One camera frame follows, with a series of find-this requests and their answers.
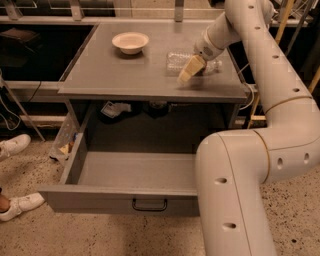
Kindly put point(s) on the white lower sneaker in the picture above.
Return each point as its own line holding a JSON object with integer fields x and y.
{"x": 11, "y": 208}

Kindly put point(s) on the white upper sneaker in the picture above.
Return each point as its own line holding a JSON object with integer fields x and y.
{"x": 14, "y": 146}

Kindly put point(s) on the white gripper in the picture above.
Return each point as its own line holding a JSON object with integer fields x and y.
{"x": 205, "y": 50}

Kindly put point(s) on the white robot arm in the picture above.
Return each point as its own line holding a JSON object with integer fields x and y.
{"x": 231, "y": 165}

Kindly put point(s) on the white paper bowl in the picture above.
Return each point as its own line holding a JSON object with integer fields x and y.
{"x": 130, "y": 43}

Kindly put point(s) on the grey cabinet with top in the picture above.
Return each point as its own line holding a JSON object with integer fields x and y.
{"x": 103, "y": 72}

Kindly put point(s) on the black drawer handle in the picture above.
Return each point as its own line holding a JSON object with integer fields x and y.
{"x": 149, "y": 205}

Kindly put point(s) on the clear plastic bag with items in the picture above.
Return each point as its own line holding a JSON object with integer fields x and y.
{"x": 62, "y": 145}

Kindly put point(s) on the dark box on left shelf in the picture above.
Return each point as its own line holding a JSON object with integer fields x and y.
{"x": 14, "y": 38}

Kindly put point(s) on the white tag under cabinet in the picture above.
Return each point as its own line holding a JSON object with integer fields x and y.
{"x": 113, "y": 110}

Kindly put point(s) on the yellow wooden ladder frame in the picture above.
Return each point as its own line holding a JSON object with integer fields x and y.
{"x": 278, "y": 83}

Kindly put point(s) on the clear plastic water bottle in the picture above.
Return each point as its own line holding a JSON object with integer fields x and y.
{"x": 176, "y": 60}

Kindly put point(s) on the white sneaker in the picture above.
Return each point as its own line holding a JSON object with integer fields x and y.
{"x": 14, "y": 146}
{"x": 11, "y": 208}

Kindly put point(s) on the grey open top drawer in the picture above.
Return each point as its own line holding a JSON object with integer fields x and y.
{"x": 137, "y": 158}

